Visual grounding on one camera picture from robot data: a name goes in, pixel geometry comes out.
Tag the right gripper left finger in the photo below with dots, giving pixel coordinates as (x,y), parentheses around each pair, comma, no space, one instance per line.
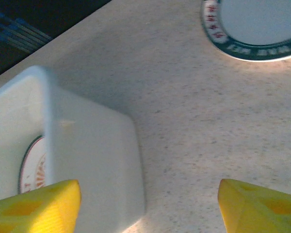
(34,213)

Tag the white plastic bin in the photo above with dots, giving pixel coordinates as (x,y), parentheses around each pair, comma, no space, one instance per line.
(92,145)

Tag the white plate dark lettered band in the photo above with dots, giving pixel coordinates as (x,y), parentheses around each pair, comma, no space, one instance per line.
(257,19)

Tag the white plate orange sunburst print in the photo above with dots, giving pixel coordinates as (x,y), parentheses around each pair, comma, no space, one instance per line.
(34,165)

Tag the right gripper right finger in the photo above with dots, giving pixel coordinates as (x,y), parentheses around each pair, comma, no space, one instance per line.
(259,211)

